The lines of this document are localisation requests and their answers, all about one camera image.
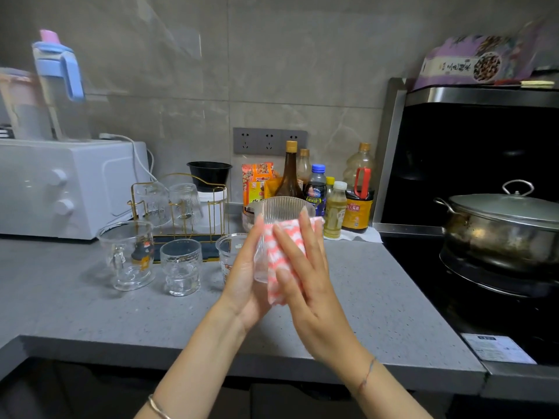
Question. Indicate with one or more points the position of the cartoon cat print glass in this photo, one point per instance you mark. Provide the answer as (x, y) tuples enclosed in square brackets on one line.
[(227, 253)]

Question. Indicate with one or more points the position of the dark bottle blue cap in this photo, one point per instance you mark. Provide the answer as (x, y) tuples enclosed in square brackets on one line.
[(315, 191)]

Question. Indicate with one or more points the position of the short textured glass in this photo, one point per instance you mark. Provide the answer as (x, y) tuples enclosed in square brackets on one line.
[(180, 270)]

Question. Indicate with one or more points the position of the small ribbed clear glass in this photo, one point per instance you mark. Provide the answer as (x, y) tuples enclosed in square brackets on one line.
[(284, 209)]

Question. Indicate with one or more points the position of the black plastic bowl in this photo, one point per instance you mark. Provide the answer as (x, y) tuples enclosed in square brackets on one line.
[(208, 174)]

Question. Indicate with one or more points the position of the purple food packet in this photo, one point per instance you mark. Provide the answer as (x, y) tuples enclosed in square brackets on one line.
[(454, 65)]

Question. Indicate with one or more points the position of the yellow seasoning pouch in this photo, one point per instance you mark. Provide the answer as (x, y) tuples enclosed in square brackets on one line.
[(273, 187)]

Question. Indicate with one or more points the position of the penguin print glass mug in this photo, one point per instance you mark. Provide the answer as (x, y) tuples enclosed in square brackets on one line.
[(124, 259)]

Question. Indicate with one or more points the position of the stack of flat coasters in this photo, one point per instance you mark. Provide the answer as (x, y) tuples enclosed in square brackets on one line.
[(5, 133)]

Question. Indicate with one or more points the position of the orange seasoning packet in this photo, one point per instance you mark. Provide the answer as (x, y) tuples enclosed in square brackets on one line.
[(257, 183)]

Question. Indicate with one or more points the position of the white label sticker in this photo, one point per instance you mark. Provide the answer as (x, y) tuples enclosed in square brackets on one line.
[(498, 349)]

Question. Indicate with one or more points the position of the person's left hand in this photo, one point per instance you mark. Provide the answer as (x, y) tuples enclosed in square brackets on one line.
[(244, 296)]

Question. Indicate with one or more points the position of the person's left forearm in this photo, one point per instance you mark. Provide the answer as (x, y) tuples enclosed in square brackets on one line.
[(196, 379)]

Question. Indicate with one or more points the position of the yellow liquid bottle white cap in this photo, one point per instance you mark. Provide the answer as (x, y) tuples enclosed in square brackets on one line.
[(335, 213)]

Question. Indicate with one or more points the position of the pale yellow flat pack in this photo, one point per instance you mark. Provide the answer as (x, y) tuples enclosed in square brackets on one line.
[(537, 84)]

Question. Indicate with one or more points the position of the stainless steel pot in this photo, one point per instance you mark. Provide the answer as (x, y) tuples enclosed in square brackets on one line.
[(498, 242)]

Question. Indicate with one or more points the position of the steel pot lid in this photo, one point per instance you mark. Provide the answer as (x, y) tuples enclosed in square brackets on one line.
[(506, 208)]

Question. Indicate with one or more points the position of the pink striped cloth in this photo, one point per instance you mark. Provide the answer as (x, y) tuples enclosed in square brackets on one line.
[(279, 244)]

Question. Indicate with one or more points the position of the grey wall socket panel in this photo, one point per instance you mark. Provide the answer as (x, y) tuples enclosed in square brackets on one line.
[(270, 141)]

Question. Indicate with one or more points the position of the clear container pink lid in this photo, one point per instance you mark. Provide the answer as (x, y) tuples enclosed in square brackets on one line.
[(24, 109)]

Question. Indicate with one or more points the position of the embossed ribbed clear glass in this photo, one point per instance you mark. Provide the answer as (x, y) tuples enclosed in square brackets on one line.
[(184, 205)]

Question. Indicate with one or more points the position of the person's right hand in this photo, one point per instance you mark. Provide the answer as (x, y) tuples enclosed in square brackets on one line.
[(323, 318)]

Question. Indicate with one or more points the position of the clear jug blue lid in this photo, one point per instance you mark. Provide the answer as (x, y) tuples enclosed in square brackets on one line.
[(61, 104)]

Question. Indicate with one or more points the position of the tall ribbed clear glass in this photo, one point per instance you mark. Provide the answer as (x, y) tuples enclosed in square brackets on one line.
[(150, 205)]

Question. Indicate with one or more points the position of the clear bottle brown cap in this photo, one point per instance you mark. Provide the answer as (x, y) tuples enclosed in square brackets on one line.
[(303, 166)]

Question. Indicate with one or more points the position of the white microwave oven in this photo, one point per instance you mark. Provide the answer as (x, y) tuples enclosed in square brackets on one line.
[(65, 187)]

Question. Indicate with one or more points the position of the small bottle yellow cap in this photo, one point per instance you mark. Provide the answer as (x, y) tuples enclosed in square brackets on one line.
[(329, 181)]

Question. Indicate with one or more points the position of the dark brown glass bottle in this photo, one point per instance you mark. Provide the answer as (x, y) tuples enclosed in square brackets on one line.
[(289, 183)]

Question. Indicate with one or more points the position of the clear round condiment tray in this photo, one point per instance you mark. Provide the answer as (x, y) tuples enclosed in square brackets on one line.
[(246, 218)]

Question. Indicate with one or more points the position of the white paper towel sheet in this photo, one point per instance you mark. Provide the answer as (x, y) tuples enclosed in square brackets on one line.
[(362, 235)]

